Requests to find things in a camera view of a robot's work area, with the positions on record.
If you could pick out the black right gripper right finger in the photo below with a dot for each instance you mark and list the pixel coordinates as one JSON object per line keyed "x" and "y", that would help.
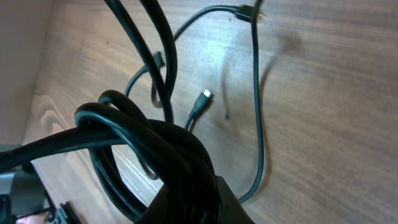
{"x": 230, "y": 210}

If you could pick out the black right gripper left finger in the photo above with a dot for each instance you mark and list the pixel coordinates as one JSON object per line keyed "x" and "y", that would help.
{"x": 172, "y": 206}

